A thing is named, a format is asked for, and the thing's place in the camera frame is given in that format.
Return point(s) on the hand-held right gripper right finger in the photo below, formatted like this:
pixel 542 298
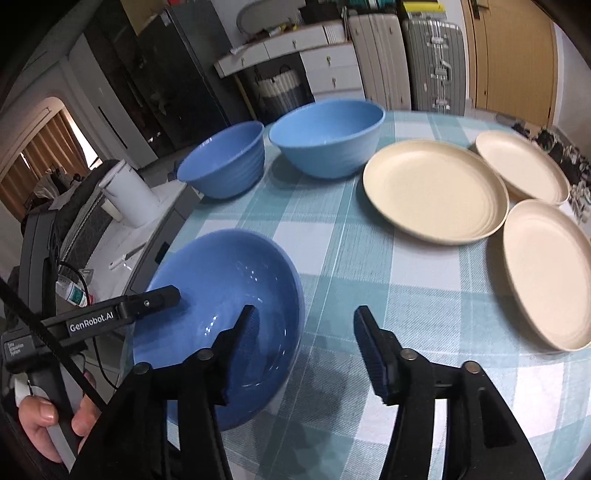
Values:
pixel 369 355

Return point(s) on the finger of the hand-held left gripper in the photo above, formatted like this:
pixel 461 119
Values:
pixel 152 302

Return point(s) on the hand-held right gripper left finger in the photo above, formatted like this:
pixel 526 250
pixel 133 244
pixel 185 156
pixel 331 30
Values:
pixel 244 350

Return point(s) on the glossy blue bowl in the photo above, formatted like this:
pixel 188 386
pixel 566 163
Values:
pixel 221 286

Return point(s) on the cream round plate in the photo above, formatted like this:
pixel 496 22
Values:
pixel 434 189
pixel 521 166
pixel 549 277

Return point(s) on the light blue bowl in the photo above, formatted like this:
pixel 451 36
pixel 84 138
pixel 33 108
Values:
pixel 323 152

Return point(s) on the person's left hand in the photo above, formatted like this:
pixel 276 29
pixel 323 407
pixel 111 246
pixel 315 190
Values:
pixel 39 415

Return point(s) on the plastic bottle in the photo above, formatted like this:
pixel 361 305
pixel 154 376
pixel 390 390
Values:
pixel 74 293

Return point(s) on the grey side cabinet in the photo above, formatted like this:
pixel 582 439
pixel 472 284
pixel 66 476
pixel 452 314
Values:
pixel 152 221

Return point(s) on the teal checked tablecloth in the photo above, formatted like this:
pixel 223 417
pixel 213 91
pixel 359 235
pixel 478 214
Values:
pixel 351 258

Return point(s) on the white lidded bucket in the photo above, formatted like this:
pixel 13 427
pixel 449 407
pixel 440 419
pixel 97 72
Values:
pixel 131 194

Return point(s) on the dark clothing pile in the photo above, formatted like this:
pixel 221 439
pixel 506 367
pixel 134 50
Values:
pixel 78 203

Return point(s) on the brown curtain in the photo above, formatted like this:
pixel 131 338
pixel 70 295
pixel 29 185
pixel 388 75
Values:
pixel 41 157

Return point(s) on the dark glass cabinet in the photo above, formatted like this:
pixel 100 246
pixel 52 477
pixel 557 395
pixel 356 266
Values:
pixel 124 69

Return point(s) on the black refrigerator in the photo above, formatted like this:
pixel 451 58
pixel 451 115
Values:
pixel 207 69

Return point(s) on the woven laundry basket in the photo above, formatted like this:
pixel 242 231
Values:
pixel 284 87

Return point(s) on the pile of shoes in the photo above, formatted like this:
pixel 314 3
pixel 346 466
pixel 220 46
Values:
pixel 563 157

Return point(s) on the beige suitcase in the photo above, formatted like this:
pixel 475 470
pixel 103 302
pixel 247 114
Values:
pixel 378 60

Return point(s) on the white drawer dresser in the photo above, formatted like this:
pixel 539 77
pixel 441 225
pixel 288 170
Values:
pixel 323 60

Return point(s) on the grey suitcase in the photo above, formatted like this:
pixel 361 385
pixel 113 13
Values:
pixel 434 64

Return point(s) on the oval mirror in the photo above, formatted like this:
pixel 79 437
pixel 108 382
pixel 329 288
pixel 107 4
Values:
pixel 263 14

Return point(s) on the wooden door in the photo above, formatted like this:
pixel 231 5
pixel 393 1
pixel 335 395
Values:
pixel 508 55

